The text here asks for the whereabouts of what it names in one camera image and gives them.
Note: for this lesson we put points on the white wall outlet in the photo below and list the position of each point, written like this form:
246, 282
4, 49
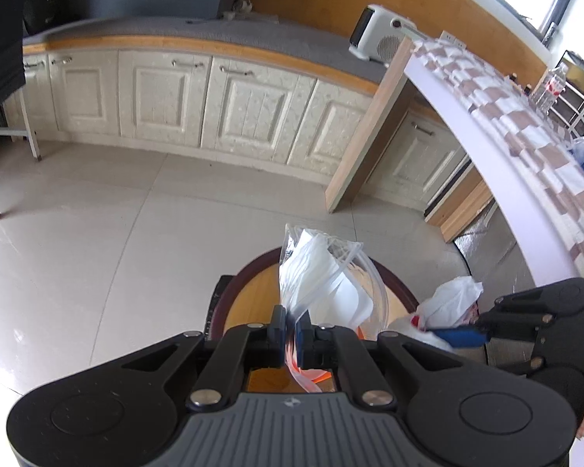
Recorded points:
453, 40

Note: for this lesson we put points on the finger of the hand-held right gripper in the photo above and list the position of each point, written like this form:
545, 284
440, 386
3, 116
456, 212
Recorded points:
545, 309
462, 338

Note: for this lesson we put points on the clear water bottle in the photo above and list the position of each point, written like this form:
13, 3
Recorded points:
550, 87

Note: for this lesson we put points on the clear plastic bag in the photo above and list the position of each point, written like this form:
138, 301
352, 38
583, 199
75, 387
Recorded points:
321, 272

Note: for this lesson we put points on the cream base cabinet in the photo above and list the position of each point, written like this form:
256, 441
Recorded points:
175, 102

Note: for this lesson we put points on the grey counter mat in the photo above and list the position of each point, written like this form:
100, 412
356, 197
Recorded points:
199, 29

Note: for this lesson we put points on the black printed bag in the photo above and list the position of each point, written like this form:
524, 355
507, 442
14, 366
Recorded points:
46, 2

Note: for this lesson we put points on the white metal stool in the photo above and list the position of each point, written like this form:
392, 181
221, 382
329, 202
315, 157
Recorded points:
14, 131

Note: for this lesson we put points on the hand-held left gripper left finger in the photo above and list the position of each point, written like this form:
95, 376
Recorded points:
278, 335

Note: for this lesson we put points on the white wooden table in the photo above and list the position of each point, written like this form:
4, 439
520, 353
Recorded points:
467, 141

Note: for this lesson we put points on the white plastic bag red print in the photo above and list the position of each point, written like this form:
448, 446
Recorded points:
447, 304

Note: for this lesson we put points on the silver foil mat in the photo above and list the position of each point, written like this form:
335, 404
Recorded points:
496, 248

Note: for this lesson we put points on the small figurine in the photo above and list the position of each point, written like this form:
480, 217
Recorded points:
243, 2

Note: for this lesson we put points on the white space heater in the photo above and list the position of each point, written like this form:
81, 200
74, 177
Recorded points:
384, 34

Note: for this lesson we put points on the white drawer unit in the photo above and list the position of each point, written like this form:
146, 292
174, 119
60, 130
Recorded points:
579, 109

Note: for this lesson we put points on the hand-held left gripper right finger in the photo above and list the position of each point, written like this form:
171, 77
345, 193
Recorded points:
302, 338

